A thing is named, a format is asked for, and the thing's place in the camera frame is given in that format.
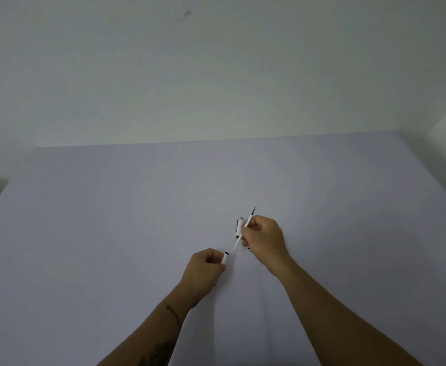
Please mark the person's right hand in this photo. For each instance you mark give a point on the person's right hand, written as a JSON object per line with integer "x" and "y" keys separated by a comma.
{"x": 268, "y": 243}

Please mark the person's left hand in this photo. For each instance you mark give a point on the person's left hand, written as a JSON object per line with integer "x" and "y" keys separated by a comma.
{"x": 202, "y": 274}

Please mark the white pen refill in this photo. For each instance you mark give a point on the white pen refill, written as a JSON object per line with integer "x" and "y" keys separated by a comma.
{"x": 248, "y": 223}

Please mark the white pen cap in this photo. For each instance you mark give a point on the white pen cap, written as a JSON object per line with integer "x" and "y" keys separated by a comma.
{"x": 239, "y": 227}

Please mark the person's right forearm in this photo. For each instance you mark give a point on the person's right forearm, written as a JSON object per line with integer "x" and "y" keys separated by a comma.
{"x": 341, "y": 324}

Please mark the person's left forearm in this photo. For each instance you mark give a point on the person's left forearm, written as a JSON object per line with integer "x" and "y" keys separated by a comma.
{"x": 150, "y": 335}

